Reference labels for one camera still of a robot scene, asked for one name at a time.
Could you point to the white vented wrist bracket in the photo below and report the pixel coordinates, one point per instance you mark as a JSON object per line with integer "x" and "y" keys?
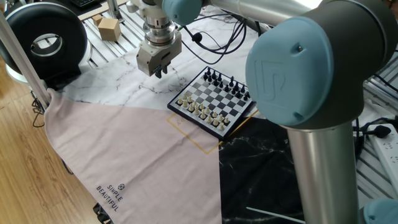
{"x": 146, "y": 11}

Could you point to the white zip tie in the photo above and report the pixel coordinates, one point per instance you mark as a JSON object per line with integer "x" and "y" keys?
{"x": 273, "y": 214}

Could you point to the aluminium frame post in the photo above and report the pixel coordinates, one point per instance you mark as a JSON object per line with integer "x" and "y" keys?
{"x": 21, "y": 62}

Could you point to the white chess rook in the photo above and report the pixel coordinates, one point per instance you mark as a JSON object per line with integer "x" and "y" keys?
{"x": 179, "y": 101}
{"x": 221, "y": 126}

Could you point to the silver metal stand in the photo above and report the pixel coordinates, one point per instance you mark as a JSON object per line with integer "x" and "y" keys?
{"x": 113, "y": 9}

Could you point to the black power plug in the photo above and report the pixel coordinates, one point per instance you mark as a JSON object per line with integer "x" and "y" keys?
{"x": 381, "y": 131}

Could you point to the marble pink black tablecloth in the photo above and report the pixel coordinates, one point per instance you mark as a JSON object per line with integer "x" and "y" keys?
{"x": 124, "y": 149}

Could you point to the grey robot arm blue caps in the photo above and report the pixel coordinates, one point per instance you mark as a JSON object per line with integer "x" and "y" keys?
{"x": 311, "y": 77}

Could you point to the black keyboard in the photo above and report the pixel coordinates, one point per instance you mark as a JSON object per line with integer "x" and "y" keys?
{"x": 82, "y": 2}

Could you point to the white power strip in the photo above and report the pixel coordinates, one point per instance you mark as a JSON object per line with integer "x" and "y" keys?
{"x": 388, "y": 161}

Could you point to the silver cylindrical force sensor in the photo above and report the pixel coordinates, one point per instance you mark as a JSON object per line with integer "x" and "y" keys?
{"x": 159, "y": 31}

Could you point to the white chess king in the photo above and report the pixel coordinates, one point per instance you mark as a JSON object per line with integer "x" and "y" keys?
{"x": 202, "y": 115}

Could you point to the white gripper mounting plate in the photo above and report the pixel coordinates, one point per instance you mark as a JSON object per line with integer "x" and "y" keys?
{"x": 141, "y": 49}

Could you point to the small cardboard box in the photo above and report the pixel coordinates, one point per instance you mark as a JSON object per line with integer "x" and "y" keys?
{"x": 97, "y": 19}

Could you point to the white chess queen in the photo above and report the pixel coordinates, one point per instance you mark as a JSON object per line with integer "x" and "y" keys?
{"x": 196, "y": 111}

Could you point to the black bracket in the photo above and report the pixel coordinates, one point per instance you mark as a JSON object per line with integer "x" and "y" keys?
{"x": 101, "y": 214}

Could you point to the silver Schunk gripper body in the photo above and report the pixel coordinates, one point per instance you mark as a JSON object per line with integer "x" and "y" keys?
{"x": 161, "y": 57}

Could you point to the light wooden board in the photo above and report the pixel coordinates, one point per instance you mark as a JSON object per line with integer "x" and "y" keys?
{"x": 93, "y": 12}

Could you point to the black chess king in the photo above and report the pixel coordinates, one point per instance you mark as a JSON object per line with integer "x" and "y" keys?
{"x": 231, "y": 82}

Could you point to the black white folding chessboard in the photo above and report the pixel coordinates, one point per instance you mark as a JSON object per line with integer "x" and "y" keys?
{"x": 217, "y": 99}

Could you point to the small wooden block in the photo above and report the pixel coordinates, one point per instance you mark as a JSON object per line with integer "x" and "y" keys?
{"x": 109, "y": 29}

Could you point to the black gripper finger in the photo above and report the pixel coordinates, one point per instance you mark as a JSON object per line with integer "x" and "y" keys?
{"x": 156, "y": 73}
{"x": 165, "y": 68}

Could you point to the black chess rook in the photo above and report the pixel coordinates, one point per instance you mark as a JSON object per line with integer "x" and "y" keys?
{"x": 247, "y": 93}
{"x": 208, "y": 71}

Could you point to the white chess knight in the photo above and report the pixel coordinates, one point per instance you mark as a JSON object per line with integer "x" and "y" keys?
{"x": 185, "y": 104}
{"x": 215, "y": 122}

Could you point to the white chess bishop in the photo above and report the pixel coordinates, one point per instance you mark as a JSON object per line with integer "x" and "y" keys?
{"x": 209, "y": 119}
{"x": 191, "y": 108}

